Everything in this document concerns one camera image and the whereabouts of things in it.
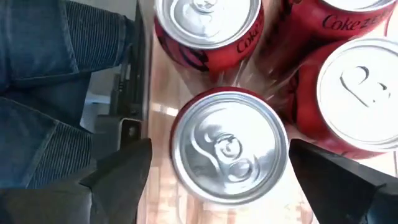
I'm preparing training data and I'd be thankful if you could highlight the person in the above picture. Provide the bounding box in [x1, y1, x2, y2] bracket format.
[0, 0, 136, 190]

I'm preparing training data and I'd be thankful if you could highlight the red Coke Zero can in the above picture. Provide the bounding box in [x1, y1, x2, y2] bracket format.
[292, 36, 398, 160]
[267, 0, 398, 78]
[154, 0, 266, 75]
[169, 86, 290, 207]

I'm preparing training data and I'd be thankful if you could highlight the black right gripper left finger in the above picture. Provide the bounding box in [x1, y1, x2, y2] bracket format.
[0, 138, 153, 224]

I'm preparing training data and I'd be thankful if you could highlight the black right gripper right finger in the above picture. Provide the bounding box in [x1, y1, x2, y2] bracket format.
[288, 139, 398, 224]

